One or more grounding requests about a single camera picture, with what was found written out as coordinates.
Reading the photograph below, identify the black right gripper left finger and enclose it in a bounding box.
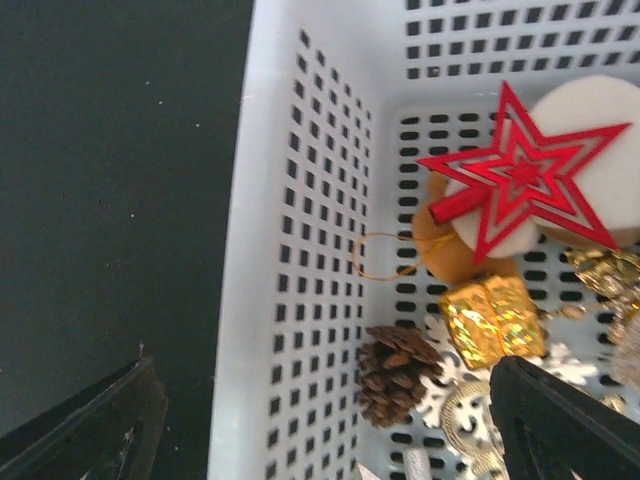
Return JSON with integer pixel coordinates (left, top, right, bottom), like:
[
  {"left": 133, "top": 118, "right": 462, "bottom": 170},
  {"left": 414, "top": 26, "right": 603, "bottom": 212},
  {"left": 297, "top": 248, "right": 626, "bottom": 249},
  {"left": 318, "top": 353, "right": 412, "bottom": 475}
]
[{"left": 1, "top": 357, "right": 168, "bottom": 479}]

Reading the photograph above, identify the red star tree topper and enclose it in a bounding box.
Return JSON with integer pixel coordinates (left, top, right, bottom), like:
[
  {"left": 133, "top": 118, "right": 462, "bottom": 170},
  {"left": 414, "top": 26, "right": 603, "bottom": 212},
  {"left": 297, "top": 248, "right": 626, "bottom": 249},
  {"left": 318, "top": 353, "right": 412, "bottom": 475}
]
[{"left": 417, "top": 82, "right": 631, "bottom": 263}]

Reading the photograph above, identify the gold gift box ornament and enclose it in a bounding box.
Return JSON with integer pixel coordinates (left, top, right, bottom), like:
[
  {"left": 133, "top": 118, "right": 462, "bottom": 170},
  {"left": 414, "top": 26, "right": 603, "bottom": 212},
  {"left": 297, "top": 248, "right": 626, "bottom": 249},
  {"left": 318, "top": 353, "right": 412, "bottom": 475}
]
[{"left": 439, "top": 275, "right": 546, "bottom": 370}]

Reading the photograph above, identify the gold bell ornament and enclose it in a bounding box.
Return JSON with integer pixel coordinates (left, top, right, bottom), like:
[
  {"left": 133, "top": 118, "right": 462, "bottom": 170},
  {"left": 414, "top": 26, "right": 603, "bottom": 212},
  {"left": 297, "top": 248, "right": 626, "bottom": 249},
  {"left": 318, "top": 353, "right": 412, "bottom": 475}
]
[{"left": 564, "top": 248, "right": 639, "bottom": 344}]

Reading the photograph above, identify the brown gingerbread ornament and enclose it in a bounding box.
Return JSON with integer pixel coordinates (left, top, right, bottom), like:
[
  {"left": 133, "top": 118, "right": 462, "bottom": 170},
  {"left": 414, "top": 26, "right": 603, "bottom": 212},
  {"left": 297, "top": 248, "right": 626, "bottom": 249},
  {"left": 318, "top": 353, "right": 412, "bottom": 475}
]
[{"left": 351, "top": 172, "right": 519, "bottom": 284}]

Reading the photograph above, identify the white perforated plastic basket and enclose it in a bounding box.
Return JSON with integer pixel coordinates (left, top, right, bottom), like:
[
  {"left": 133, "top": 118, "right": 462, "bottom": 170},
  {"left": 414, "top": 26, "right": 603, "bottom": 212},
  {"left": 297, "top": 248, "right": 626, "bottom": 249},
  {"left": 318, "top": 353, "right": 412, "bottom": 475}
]
[{"left": 208, "top": 1, "right": 639, "bottom": 479}]

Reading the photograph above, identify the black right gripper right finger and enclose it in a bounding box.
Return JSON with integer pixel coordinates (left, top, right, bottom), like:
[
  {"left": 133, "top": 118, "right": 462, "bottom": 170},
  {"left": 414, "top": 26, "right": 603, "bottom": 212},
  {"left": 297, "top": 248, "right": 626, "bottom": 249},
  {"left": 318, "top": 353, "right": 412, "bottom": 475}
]
[{"left": 490, "top": 356, "right": 639, "bottom": 480}]

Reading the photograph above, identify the white snowflake ornament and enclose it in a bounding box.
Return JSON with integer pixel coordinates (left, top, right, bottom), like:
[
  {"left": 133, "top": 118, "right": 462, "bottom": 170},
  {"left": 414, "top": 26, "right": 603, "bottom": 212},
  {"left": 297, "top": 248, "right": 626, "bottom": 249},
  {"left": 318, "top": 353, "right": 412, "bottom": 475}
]
[{"left": 417, "top": 315, "right": 598, "bottom": 442}]

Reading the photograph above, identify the brown pine cone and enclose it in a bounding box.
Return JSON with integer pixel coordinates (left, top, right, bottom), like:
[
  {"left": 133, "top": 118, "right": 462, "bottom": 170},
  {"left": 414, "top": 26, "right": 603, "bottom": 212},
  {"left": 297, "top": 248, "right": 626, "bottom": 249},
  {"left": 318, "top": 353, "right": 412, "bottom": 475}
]
[{"left": 356, "top": 326, "right": 443, "bottom": 428}]

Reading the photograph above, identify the white round foam ornament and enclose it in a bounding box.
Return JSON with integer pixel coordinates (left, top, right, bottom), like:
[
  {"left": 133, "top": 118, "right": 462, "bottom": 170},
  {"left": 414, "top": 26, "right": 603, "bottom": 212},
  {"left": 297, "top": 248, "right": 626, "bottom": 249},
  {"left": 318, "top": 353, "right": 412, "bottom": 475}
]
[{"left": 444, "top": 77, "right": 640, "bottom": 260}]

